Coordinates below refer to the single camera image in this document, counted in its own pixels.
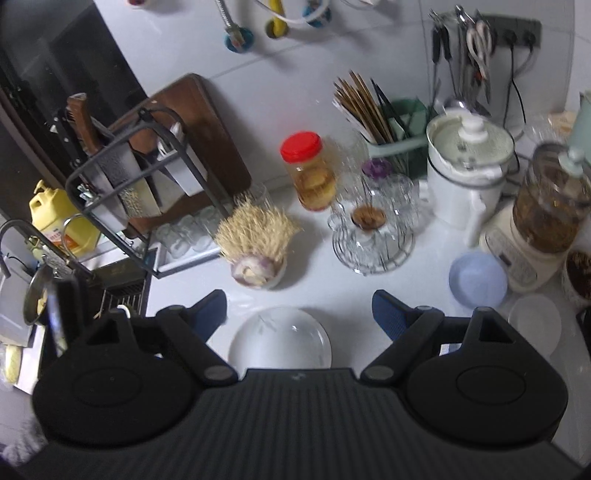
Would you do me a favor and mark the tall dark faucet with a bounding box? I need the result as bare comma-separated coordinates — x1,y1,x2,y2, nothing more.
0,220,95,282

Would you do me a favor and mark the mint green electric kettle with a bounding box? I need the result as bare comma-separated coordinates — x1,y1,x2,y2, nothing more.
573,90,591,148

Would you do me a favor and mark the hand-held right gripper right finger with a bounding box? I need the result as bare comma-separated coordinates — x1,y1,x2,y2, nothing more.
360,289,514,387

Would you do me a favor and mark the metal pan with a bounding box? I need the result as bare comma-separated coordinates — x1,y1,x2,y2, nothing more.
23,263,54,328

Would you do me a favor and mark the light blue bowl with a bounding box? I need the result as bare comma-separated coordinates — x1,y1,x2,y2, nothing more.
449,251,509,309

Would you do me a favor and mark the green utensil holder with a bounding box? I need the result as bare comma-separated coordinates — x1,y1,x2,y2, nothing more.
367,98,430,178

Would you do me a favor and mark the black-handled ladle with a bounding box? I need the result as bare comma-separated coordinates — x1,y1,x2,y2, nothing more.
431,18,467,110

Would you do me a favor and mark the black metal knife rack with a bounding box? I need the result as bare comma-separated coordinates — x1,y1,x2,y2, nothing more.
65,105,232,280

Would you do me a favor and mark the wooden cutting board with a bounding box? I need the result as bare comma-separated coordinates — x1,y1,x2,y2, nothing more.
106,73,253,234

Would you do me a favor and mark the hammered steel cleaver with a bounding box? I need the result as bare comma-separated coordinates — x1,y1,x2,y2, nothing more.
99,148,162,220

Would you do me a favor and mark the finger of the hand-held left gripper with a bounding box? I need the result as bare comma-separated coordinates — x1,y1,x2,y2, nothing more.
46,277,72,358

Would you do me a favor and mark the glass kettle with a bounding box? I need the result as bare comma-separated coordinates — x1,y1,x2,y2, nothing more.
512,142,591,254

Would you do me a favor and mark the yellow hose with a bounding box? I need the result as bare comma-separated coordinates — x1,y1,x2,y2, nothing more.
265,0,289,38

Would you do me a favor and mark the white leaf-print plate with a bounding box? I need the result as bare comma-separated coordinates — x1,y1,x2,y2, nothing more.
228,307,333,368

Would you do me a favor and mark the white cable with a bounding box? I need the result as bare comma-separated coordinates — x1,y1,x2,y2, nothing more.
256,0,331,29

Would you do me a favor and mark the yellow detergent jug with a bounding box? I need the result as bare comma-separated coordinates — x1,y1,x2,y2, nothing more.
29,180,101,258

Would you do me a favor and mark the small white dish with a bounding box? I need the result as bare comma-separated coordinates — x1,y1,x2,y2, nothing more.
508,294,563,356

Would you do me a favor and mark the black sink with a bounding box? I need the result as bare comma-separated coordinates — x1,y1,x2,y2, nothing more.
41,258,153,361

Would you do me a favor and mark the white ceramic bowl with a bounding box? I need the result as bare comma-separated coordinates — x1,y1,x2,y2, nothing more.
229,256,288,291

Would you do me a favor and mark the wire cup rack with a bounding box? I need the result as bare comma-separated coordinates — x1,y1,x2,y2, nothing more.
331,203,415,275

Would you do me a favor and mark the braided metal hose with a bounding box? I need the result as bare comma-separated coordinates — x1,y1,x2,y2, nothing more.
215,0,245,37

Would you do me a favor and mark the white drip tray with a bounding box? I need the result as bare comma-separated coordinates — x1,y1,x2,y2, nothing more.
154,244,222,274

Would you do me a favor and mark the red-lidded clear jar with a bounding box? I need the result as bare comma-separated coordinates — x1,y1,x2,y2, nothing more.
280,131,337,212

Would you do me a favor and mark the black-handled knife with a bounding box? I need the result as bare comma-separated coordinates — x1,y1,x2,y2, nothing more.
51,111,80,154

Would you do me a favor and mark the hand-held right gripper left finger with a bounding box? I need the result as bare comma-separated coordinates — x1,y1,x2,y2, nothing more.
85,289,239,387

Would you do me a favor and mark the patterned bowl of grains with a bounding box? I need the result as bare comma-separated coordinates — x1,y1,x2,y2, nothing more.
562,249,591,309

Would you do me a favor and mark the white electric pot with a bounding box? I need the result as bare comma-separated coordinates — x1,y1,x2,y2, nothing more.
426,111,516,245

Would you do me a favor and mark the yellow cloth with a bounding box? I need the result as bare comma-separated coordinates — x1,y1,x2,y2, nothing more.
2,344,24,385

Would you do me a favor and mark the clear drinking glass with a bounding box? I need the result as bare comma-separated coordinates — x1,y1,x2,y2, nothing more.
198,208,222,241
178,217,200,250
159,226,183,259

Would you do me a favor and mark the wooden-handled knife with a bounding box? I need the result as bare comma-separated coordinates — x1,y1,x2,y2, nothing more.
67,92,101,154

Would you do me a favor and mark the black power strip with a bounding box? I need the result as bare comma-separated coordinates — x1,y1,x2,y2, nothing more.
475,16,542,49

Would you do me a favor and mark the purple onion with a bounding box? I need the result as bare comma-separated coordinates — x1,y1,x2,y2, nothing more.
233,257,278,283

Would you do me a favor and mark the bundle of wooden chopsticks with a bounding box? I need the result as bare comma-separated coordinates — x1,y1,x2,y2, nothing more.
333,70,393,144

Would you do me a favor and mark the black power cord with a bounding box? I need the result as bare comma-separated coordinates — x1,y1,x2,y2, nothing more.
505,44,536,131

